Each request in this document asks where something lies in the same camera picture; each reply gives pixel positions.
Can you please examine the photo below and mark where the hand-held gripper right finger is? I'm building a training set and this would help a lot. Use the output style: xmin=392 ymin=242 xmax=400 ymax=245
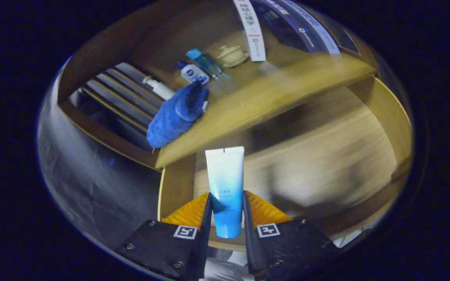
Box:
xmin=242 ymin=190 xmax=342 ymax=281

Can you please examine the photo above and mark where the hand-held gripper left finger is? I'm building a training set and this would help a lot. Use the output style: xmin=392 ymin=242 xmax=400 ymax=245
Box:
xmin=114 ymin=192 xmax=213 ymax=281

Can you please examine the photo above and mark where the blue and white tube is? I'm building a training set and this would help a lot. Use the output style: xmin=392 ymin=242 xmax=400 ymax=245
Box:
xmin=205 ymin=146 xmax=245 ymax=238

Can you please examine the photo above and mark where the wooden countertop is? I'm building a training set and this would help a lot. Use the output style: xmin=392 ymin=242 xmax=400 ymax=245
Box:
xmin=137 ymin=23 xmax=377 ymax=169

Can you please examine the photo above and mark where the wooden cabinet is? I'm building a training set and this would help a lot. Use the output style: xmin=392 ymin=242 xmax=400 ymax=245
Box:
xmin=57 ymin=0 xmax=378 ymax=172

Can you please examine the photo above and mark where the black backdrop cloth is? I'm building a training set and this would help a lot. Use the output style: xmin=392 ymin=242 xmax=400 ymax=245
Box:
xmin=37 ymin=59 xmax=163 ymax=250

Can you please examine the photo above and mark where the blue folded towel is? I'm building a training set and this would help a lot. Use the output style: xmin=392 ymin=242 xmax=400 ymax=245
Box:
xmin=146 ymin=80 xmax=210 ymax=149

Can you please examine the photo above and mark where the white pump bottle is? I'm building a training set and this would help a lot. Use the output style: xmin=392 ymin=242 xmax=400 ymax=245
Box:
xmin=143 ymin=76 xmax=176 ymax=100

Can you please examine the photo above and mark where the white bottle with blue cap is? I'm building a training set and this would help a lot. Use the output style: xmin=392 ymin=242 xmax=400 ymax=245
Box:
xmin=176 ymin=60 xmax=211 ymax=85

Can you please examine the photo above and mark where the clear blue bottle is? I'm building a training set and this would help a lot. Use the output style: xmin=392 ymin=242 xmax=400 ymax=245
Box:
xmin=186 ymin=48 xmax=225 ymax=80

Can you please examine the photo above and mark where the beige lidded teacup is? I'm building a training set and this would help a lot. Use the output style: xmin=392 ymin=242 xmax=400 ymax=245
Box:
xmin=216 ymin=45 xmax=249 ymax=68

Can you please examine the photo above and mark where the white book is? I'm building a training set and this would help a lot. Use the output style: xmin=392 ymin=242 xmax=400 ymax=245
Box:
xmin=233 ymin=0 xmax=267 ymax=62

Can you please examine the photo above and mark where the pale lilac book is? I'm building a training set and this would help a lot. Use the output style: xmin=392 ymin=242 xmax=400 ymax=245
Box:
xmin=287 ymin=0 xmax=341 ymax=55

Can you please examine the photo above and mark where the dark blue book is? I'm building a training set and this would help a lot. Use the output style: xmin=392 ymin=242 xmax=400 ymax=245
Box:
xmin=266 ymin=0 xmax=323 ymax=53

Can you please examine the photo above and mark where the black book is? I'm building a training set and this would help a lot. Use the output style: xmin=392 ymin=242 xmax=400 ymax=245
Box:
xmin=253 ymin=0 xmax=304 ymax=49

